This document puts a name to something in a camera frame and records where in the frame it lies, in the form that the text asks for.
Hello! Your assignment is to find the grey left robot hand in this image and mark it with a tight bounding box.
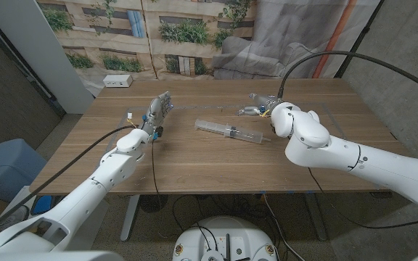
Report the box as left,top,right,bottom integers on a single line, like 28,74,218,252
140,91,174,137

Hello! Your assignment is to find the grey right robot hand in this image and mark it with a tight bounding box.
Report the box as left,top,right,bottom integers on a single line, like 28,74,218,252
234,93,282,117

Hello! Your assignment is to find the clear plastic syringe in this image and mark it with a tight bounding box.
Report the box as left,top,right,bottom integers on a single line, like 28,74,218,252
194,119,272,145

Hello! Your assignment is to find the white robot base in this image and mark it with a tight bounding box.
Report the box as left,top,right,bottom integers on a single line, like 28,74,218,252
171,215,279,261

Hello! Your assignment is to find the white power outlet box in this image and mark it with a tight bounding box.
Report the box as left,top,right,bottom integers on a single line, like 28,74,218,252
102,74,134,88

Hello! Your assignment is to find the printed fabric backdrop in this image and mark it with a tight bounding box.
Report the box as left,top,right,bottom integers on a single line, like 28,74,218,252
36,0,381,97

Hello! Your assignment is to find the black round floor foot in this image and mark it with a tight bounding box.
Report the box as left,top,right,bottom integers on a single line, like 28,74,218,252
139,194,169,214

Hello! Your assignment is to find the black backdrop stand pole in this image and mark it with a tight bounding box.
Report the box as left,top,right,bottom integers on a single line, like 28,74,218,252
334,0,386,79

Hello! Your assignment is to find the white table leg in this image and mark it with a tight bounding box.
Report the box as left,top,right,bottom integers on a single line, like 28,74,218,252
305,192,329,242
120,194,141,242

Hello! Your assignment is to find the blue floor object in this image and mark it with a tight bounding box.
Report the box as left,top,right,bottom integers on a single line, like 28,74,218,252
30,194,65,215

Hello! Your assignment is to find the blue-grey upholstered seat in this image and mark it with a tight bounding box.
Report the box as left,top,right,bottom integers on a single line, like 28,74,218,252
0,138,47,203

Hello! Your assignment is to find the grey sneaker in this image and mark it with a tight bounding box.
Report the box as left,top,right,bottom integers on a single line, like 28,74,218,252
0,204,30,231

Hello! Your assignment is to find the white robot torso rim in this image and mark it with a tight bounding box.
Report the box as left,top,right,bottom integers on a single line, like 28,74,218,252
0,249,125,261

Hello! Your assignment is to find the thin black left wrist cable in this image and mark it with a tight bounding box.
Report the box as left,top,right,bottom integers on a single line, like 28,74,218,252
149,139,163,206

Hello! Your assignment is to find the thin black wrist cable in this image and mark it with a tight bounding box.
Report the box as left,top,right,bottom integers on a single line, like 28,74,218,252
149,139,163,206
308,167,418,230

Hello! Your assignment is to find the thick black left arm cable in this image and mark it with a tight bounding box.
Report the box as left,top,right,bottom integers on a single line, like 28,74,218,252
0,125,137,242

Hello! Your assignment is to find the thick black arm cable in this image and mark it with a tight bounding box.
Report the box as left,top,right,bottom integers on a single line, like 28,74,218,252
276,50,418,101
0,125,137,242

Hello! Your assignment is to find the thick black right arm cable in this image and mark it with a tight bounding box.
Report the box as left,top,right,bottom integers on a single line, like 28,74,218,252
276,50,418,101

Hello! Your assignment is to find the white floor cable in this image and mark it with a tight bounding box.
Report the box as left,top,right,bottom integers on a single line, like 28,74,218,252
262,194,306,261

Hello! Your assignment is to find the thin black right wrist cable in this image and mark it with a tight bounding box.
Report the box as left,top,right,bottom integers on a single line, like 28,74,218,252
308,167,418,230

